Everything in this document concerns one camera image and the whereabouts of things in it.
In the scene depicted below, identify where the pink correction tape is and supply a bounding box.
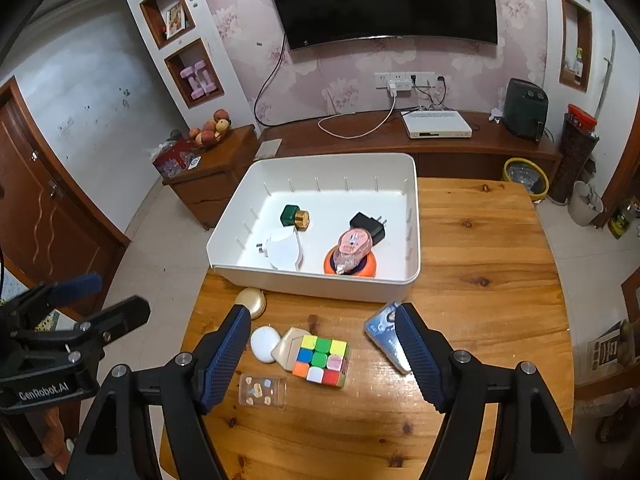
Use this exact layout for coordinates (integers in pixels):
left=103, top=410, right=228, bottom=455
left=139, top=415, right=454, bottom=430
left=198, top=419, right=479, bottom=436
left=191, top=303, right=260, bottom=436
left=334, top=226, right=375, bottom=275

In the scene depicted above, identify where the white set-top box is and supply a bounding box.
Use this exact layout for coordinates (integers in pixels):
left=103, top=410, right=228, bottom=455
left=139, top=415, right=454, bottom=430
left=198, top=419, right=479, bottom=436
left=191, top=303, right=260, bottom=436
left=401, top=109, right=473, bottom=140

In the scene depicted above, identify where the red tissue box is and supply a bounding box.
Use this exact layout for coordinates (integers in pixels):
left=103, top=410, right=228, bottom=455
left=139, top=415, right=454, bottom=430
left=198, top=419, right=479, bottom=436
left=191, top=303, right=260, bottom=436
left=151, top=139, right=201, bottom=179

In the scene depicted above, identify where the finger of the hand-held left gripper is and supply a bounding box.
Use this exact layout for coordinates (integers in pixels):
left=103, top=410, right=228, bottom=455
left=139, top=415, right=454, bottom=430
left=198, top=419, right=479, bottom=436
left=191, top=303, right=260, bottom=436
left=12, top=274, right=104, bottom=312
left=65, top=295, right=152, bottom=347

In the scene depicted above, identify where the person's left hand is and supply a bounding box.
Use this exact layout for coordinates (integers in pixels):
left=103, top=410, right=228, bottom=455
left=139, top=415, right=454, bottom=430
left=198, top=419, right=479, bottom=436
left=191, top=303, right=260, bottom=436
left=40, top=402, right=73, bottom=473

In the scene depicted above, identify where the blue card box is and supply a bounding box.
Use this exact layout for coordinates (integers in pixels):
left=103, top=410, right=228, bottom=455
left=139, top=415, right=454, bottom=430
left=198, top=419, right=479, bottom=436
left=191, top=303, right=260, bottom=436
left=364, top=301, right=413, bottom=375

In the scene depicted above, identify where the bowl of peaches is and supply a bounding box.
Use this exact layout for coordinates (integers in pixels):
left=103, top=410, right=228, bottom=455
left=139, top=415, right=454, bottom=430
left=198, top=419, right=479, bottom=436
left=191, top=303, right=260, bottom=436
left=187, top=109, right=233, bottom=147

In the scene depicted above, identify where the cardboard box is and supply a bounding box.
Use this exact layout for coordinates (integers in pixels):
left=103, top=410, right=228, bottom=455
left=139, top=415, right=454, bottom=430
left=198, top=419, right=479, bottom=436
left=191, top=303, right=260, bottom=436
left=587, top=320, right=631, bottom=376

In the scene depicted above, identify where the orange round cable reel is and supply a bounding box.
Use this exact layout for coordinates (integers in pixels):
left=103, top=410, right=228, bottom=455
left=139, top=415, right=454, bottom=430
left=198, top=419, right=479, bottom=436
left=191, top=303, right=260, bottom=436
left=322, top=247, right=378, bottom=279

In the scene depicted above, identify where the black television cable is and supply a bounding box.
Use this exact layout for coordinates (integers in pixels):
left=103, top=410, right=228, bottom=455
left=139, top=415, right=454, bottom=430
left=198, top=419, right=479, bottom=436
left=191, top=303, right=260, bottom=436
left=253, top=35, right=291, bottom=127

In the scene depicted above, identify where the clear small sticker case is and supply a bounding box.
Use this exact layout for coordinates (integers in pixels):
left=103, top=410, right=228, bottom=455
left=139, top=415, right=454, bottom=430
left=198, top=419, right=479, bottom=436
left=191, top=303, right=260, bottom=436
left=239, top=373, right=288, bottom=411

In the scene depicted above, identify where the white plastic storage bin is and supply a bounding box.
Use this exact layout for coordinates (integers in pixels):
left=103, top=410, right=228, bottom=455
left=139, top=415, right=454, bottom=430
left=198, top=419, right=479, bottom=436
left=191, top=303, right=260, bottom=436
left=206, top=152, right=422, bottom=304

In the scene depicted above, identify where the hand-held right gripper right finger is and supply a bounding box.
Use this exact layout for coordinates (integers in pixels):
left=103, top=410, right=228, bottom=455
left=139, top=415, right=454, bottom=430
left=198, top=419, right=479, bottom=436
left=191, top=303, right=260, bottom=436
left=394, top=302, right=576, bottom=480

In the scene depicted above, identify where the yellow-rimmed trash bin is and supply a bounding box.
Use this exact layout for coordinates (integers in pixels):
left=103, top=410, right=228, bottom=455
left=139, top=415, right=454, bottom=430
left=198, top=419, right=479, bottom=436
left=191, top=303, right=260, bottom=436
left=502, top=157, right=550, bottom=203

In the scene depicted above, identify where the long thin curved stick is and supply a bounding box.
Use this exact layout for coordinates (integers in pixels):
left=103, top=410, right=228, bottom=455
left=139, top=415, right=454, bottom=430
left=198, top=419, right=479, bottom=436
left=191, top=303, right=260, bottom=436
left=595, top=30, right=617, bottom=121

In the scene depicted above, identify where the tall dark red-lidded canister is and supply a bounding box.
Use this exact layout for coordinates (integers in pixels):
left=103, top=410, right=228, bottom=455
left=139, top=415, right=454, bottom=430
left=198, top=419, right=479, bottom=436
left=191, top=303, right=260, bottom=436
left=547, top=104, right=599, bottom=206

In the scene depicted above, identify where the black wall television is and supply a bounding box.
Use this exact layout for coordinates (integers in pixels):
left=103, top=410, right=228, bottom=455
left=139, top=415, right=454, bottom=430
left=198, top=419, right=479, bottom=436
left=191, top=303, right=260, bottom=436
left=261, top=0, right=499, bottom=52

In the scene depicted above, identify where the dark green air fryer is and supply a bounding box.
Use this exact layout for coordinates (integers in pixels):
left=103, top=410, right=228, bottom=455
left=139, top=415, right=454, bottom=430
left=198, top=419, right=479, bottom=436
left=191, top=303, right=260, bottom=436
left=502, top=78, right=548, bottom=142

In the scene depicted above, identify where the black cable bundle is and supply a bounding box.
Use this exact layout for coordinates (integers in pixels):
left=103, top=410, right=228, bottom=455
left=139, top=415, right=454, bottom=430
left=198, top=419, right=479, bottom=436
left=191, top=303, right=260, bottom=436
left=412, top=77, right=451, bottom=111

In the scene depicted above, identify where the white oval pebble case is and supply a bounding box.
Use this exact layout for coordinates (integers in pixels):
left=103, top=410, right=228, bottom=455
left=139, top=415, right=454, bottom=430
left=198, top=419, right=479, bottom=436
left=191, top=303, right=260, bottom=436
left=250, top=326, right=283, bottom=364

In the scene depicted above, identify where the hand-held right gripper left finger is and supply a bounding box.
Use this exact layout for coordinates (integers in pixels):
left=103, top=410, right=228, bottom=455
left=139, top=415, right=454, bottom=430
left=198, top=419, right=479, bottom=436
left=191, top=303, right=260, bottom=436
left=70, top=304, right=252, bottom=480

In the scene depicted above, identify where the white fan-shaped scraper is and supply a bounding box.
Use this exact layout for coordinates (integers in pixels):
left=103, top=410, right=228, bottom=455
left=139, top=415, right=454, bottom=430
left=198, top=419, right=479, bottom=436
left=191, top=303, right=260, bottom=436
left=267, top=227, right=305, bottom=272

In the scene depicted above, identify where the green bottle with gold cap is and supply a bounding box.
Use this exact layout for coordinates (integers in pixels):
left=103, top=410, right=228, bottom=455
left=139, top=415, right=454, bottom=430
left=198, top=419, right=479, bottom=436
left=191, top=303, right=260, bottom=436
left=280, top=204, right=311, bottom=231

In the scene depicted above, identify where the beige hexagonal box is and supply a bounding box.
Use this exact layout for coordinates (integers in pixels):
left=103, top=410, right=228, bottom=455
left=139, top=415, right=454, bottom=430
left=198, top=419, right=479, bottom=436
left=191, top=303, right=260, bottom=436
left=272, top=326, right=311, bottom=373

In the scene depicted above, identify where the colourful puzzle cube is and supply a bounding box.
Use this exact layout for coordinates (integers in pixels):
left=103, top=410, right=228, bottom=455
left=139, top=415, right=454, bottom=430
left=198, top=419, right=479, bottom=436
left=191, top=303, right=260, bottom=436
left=292, top=334, right=352, bottom=389

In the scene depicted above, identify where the white wall outlet strip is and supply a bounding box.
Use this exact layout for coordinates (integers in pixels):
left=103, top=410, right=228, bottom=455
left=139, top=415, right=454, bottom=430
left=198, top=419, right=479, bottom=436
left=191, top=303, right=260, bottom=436
left=375, top=71, right=433, bottom=88

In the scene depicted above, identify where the long wooden television cabinet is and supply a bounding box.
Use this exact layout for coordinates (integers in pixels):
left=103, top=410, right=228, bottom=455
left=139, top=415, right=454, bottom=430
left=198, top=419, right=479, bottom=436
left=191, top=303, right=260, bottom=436
left=257, top=110, right=563, bottom=181

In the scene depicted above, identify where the gold round compact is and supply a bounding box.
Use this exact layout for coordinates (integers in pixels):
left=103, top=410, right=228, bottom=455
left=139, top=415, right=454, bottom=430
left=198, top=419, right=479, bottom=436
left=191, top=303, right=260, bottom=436
left=235, top=287, right=267, bottom=320

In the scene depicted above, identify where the wooden side cabinet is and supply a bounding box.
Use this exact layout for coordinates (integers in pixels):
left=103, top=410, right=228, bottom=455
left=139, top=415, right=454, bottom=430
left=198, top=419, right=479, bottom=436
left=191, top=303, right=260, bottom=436
left=162, top=125, right=258, bottom=231

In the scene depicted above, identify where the cooking oil bottle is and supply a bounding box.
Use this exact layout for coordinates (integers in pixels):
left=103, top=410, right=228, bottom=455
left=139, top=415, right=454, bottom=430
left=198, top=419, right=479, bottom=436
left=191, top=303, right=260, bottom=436
left=607, top=197, right=638, bottom=238

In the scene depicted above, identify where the brown wooden door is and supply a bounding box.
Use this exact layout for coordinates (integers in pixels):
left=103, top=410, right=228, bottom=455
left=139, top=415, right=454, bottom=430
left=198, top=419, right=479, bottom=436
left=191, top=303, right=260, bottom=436
left=0, top=77, right=131, bottom=311

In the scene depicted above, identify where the pink dumbbell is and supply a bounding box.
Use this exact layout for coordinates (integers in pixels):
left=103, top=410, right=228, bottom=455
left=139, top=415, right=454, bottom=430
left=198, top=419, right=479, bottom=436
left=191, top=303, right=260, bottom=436
left=181, top=66, right=203, bottom=100
left=195, top=61, right=215, bottom=95

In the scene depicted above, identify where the black charger plug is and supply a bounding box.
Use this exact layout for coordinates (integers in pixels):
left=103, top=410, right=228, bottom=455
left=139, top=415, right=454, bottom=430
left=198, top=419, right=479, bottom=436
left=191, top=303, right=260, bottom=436
left=348, top=211, right=390, bottom=247

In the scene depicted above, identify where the photo frame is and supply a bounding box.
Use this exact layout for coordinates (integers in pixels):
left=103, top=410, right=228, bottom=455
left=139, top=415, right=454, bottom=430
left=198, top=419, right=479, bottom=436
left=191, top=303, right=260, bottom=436
left=164, top=2, right=187, bottom=40

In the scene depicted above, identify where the white charging cable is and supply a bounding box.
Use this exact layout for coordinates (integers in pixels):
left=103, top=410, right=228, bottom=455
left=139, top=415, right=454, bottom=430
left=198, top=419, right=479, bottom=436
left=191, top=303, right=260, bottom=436
left=318, top=91, right=401, bottom=139

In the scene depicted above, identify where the white bucket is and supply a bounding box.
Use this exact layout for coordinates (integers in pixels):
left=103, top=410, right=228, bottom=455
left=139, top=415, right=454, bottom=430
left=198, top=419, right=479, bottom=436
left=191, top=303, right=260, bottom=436
left=567, top=180, right=606, bottom=227

